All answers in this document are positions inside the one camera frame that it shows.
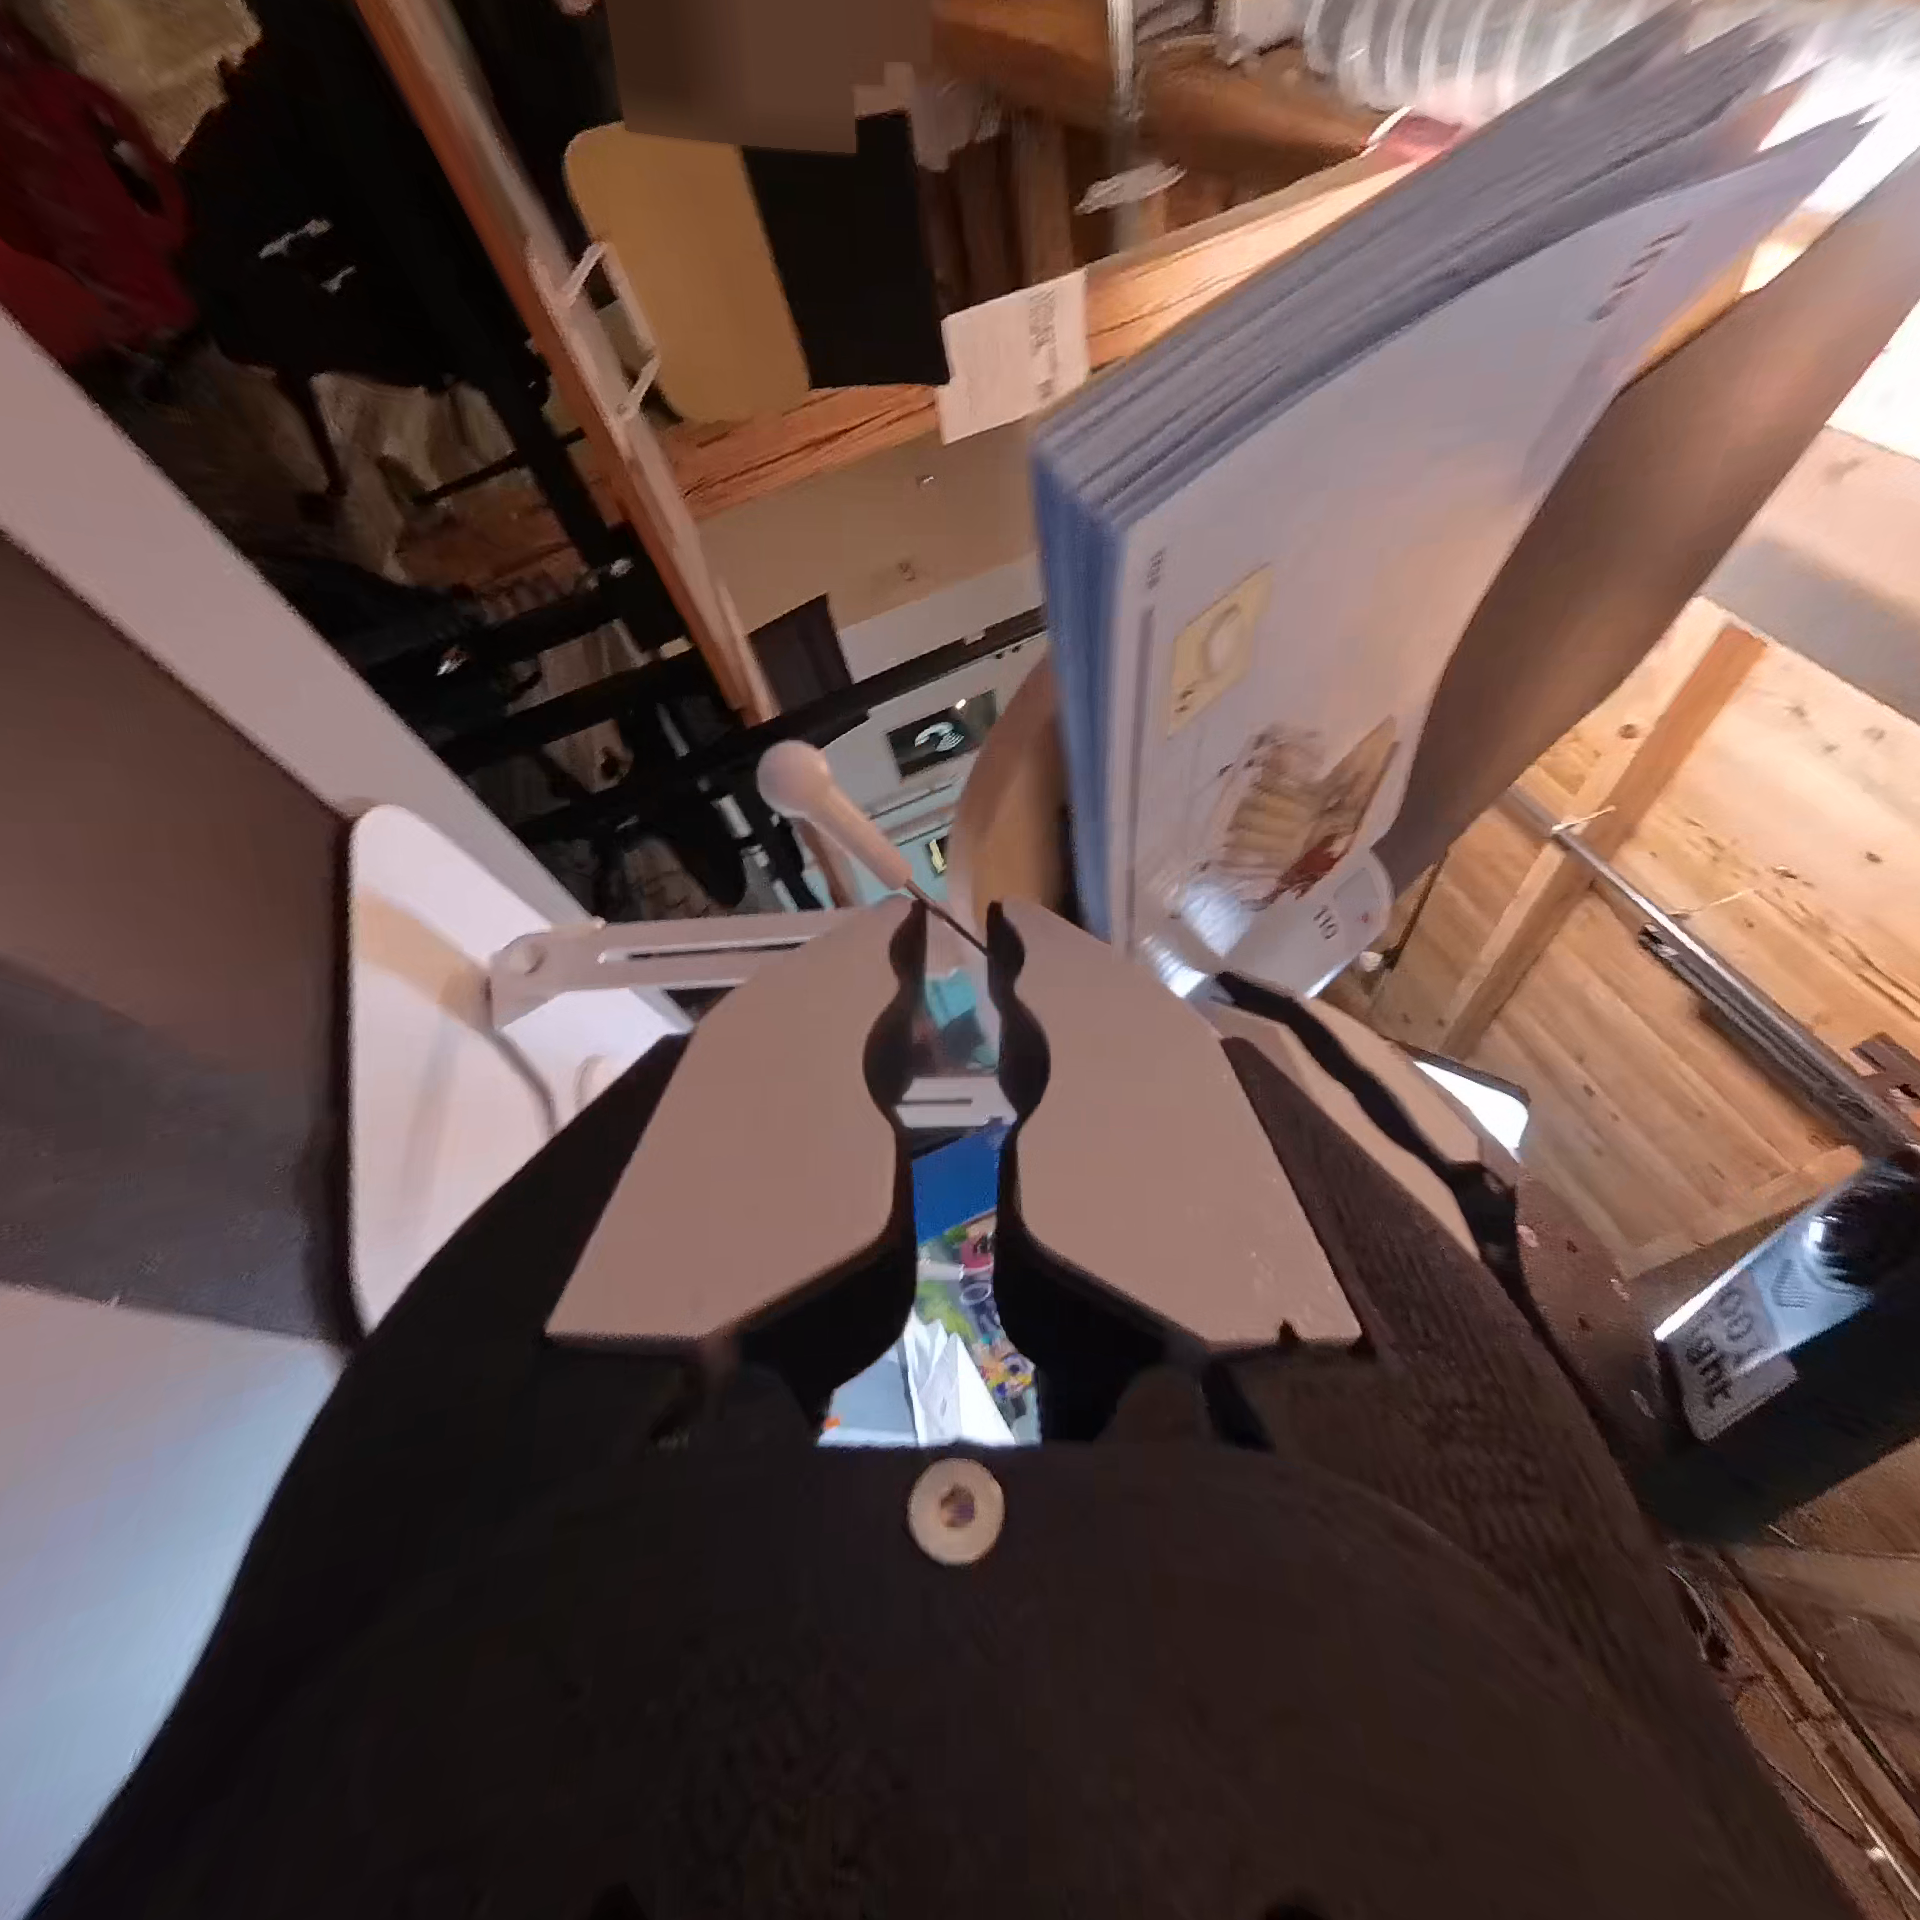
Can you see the white plastic board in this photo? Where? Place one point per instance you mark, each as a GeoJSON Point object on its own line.
{"type": "Point", "coordinates": [436, 1049]}

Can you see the blue toy set box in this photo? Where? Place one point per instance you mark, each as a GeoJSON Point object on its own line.
{"type": "Point", "coordinates": [946, 1200]}

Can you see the white paper notice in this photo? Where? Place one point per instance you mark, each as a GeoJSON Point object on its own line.
{"type": "Point", "coordinates": [1014, 360]}

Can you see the dark wall sign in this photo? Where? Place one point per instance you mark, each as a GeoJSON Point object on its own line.
{"type": "Point", "coordinates": [938, 736]}

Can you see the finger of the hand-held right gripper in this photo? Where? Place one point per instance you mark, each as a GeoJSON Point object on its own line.
{"type": "Point", "coordinates": [1465, 1101]}
{"type": "Point", "coordinates": [1394, 1146]}

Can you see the red chair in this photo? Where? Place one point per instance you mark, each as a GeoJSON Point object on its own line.
{"type": "Point", "coordinates": [75, 225]}

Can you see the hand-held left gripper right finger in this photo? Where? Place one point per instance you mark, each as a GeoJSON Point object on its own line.
{"type": "Point", "coordinates": [1170, 1186]}

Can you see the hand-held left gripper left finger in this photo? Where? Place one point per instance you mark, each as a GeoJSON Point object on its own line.
{"type": "Point", "coordinates": [748, 1169]}

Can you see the grey desk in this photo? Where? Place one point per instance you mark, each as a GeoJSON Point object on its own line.
{"type": "Point", "coordinates": [151, 898]}

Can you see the pale wooden board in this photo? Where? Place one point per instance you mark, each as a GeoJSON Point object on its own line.
{"type": "Point", "coordinates": [675, 269]}

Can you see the wooden beam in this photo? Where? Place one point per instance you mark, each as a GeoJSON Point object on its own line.
{"type": "Point", "coordinates": [810, 436]}

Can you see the silver ventilation duct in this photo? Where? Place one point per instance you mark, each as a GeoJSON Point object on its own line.
{"type": "Point", "coordinates": [1425, 43]}

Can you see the building instruction booklet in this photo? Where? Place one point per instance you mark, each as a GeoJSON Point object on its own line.
{"type": "Point", "coordinates": [1348, 522]}

